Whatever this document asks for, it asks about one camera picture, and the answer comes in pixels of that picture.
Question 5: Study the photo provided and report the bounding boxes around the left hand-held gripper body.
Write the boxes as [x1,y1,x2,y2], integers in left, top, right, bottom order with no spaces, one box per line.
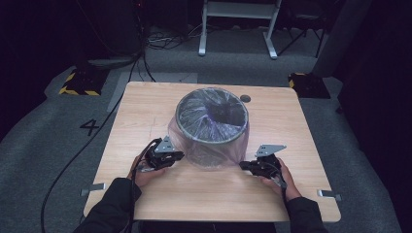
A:
[142,135,184,171]

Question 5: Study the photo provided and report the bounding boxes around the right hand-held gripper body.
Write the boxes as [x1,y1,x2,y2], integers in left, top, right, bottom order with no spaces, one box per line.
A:
[255,144,288,179]

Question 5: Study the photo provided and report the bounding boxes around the green plastic trash bin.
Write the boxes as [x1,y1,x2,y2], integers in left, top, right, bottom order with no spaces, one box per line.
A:
[175,86,250,169]

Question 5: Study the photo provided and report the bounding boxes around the purple plastic bag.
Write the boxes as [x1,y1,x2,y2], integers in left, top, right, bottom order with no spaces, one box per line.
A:
[167,86,251,170]

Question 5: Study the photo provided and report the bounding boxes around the person's left hand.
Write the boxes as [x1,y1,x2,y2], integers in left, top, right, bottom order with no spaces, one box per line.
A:
[126,154,169,188]

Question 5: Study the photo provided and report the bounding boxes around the person's right hand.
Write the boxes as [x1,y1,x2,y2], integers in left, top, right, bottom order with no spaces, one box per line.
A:
[260,157,303,202]

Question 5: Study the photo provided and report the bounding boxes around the yellow black striped base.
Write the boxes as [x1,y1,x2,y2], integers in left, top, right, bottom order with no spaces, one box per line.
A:
[58,67,110,97]
[288,72,331,100]

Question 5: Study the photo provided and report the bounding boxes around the black tripod stand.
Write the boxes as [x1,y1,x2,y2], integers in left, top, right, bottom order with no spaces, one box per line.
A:
[277,17,326,58]

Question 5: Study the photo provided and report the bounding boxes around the right hand-held gripper cable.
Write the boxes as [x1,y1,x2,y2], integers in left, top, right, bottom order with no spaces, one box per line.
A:
[265,161,290,205]

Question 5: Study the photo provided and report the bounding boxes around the hand-held gripper cable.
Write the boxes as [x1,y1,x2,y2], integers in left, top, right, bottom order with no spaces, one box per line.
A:
[127,138,163,233]
[265,161,290,205]

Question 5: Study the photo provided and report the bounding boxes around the left hand-held gripper cable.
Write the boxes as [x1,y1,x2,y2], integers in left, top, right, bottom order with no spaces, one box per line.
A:
[127,138,163,233]

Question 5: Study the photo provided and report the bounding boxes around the grey metal table bracket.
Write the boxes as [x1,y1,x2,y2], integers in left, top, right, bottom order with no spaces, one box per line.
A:
[80,183,107,197]
[316,189,342,202]

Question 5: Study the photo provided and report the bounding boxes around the long black floor cable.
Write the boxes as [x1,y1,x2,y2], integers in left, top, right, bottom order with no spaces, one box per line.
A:
[40,51,145,233]

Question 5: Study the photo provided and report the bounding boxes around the bundle of floor cables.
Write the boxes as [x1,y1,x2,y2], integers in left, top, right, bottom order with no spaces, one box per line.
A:
[145,23,203,51]

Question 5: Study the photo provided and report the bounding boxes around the white metal stand frame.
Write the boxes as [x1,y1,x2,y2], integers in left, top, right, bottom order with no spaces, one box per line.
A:
[197,0,283,60]

